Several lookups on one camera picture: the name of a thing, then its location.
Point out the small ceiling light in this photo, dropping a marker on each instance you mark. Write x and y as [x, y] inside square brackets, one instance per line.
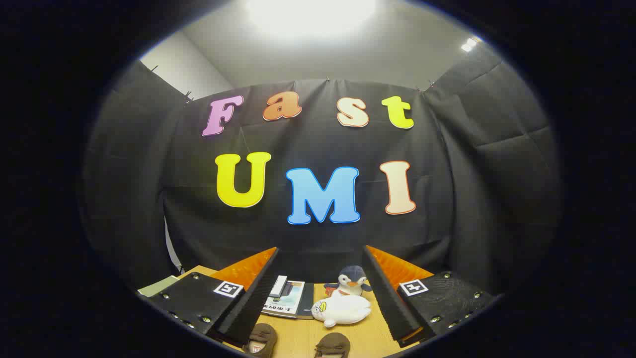
[468, 44]

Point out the brown fuzzy shoe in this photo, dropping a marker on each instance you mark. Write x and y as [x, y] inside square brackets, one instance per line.
[333, 343]
[263, 334]

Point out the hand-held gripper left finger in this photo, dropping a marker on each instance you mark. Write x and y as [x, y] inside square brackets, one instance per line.
[258, 293]

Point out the book with pale blue cover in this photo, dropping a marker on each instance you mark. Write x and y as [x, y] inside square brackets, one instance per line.
[294, 294]

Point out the cream fabric storage box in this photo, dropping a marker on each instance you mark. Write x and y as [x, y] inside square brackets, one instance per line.
[156, 287]

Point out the white duck plush toy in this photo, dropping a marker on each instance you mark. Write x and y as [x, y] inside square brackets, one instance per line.
[345, 309]

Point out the grey penguin plush toy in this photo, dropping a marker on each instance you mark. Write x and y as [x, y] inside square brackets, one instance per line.
[352, 278]

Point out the book with blue picture cover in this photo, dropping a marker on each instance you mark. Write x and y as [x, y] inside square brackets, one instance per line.
[279, 286]

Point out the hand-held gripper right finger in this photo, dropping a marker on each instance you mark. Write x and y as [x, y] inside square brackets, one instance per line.
[385, 293]

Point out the large ceiling light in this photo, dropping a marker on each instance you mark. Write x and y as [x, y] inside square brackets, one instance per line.
[310, 12]

